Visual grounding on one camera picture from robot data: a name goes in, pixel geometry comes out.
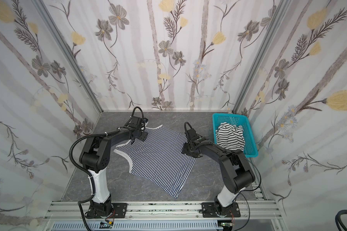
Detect black white striped tank top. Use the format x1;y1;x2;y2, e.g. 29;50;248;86
216;122;245;151

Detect white slotted cable duct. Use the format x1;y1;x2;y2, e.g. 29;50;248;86
50;220;224;231

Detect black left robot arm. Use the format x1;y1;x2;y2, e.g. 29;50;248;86
69;106;148;219

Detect blue white striped tank top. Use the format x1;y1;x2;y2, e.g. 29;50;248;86
114;125;195;198

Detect teal plastic basket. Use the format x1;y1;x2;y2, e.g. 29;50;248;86
212;113;258;158

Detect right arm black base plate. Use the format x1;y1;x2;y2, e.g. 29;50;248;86
200;202;241;218

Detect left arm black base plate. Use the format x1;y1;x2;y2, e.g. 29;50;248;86
85;203;128;219

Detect aluminium mounting rail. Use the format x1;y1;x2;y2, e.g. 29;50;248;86
43;200;287;223

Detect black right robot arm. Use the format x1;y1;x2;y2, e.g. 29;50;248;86
182;122;256;218

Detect black corrugated cable hose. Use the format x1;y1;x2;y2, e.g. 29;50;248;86
69;131;122;180

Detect black cable bundle at corner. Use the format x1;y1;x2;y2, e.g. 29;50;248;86
334;209;347;231

